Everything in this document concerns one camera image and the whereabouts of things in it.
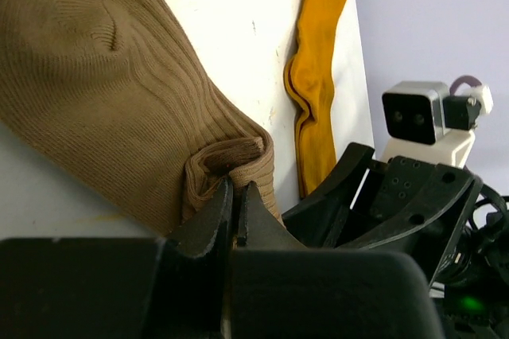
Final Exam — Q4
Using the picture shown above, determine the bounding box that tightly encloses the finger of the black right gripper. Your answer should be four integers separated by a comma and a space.
337, 162, 476, 251
283, 142, 375, 248

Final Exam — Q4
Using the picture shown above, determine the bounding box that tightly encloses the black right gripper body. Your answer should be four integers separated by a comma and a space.
349, 157, 483, 283

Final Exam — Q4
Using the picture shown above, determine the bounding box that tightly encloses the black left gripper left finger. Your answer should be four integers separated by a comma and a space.
1, 180, 233, 338

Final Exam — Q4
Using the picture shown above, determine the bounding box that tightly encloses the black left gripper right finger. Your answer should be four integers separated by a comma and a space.
230, 184, 444, 338

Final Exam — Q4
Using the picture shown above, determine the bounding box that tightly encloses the tan ribbed sock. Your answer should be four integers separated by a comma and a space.
1, 0, 280, 236

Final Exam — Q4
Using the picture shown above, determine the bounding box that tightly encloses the mustard orange sock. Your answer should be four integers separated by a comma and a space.
283, 0, 347, 197

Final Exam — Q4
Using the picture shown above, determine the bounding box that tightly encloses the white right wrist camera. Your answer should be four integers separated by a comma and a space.
381, 75, 493, 168

